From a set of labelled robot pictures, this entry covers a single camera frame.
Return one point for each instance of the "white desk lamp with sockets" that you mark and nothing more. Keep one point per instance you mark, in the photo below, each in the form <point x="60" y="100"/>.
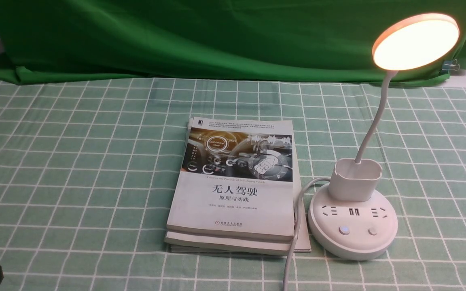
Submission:
<point x="348" y="216"/>

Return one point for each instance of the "green checkered tablecloth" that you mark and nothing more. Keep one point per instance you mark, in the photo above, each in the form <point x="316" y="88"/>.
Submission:
<point x="88" y="170"/>

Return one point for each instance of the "green backdrop cloth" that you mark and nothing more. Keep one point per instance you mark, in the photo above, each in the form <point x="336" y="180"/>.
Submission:
<point x="48" y="41"/>

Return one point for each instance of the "white book underneath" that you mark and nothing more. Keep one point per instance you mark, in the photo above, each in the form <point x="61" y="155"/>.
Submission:
<point x="187" y="243"/>

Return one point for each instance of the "white self-driving textbook top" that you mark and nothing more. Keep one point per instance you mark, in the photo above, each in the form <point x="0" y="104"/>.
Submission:
<point x="233" y="202"/>

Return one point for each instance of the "blue binder clip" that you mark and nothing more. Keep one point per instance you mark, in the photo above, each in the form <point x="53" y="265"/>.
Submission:
<point x="449" y="66"/>

